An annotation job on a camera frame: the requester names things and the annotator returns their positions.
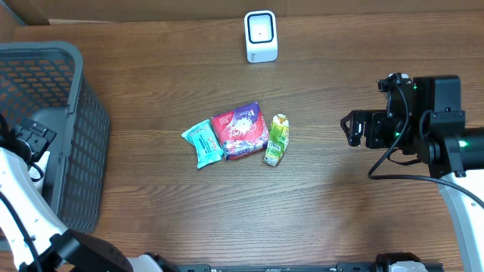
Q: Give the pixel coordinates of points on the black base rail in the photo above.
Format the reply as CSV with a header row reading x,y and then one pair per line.
x,y
394,261

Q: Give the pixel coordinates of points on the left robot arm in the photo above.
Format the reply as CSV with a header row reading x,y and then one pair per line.
x,y
39,241

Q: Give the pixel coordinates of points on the white tube gold cap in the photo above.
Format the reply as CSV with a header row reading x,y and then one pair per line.
x,y
38,170

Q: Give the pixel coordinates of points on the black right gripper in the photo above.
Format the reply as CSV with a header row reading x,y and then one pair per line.
x,y
373,119

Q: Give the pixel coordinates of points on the white barcode scanner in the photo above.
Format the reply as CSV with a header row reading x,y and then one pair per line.
x,y
261,36

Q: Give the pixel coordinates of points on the green yellow juice carton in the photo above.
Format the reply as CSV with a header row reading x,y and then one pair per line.
x,y
278,140

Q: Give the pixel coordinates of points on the teal wipes packet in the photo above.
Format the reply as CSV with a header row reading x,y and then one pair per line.
x,y
202,137

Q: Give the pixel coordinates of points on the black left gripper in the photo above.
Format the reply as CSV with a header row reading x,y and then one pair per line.
x,y
38,131

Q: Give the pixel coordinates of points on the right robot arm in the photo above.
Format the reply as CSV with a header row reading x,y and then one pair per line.
x,y
424,118

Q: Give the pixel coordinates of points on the red purple pad package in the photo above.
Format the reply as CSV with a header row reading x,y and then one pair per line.
x,y
241,131

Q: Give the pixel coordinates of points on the grey plastic mesh basket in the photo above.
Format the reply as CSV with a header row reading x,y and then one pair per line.
x,y
43,83

